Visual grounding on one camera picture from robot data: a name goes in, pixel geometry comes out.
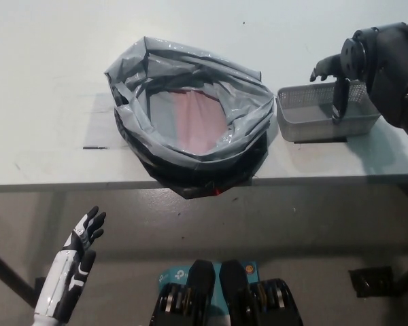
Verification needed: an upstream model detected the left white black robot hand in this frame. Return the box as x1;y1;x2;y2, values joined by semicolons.
33;206;107;322

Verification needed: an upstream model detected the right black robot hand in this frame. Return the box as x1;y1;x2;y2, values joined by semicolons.
310;35;368;123

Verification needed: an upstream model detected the grey perforated rectangular container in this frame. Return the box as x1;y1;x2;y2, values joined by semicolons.
277;79;381;142

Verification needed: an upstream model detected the grey plastic bag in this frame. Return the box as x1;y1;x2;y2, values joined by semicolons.
104;35;276;200

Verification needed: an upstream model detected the teal box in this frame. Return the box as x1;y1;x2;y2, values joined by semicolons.
158;263;259;326

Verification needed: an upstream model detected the black ribbed robot body block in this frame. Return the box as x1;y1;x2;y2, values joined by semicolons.
149;260;216;326
219;260;295;326

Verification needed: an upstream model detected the pink sheet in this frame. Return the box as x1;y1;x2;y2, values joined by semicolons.
172;90;227;153

